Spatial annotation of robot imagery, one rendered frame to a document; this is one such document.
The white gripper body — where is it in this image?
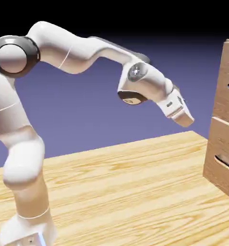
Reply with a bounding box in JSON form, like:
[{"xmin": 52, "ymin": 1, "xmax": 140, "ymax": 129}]
[{"xmin": 171, "ymin": 107, "xmax": 195, "ymax": 128}]

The light wooden cabinet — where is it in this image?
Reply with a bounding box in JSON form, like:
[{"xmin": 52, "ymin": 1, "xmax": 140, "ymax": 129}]
[{"xmin": 202, "ymin": 38, "xmax": 229, "ymax": 203}]

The wooden drawer front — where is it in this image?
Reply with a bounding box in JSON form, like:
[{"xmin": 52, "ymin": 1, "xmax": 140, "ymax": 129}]
[
  {"xmin": 202, "ymin": 116, "xmax": 229, "ymax": 203},
  {"xmin": 211, "ymin": 41, "xmax": 229, "ymax": 130}
]

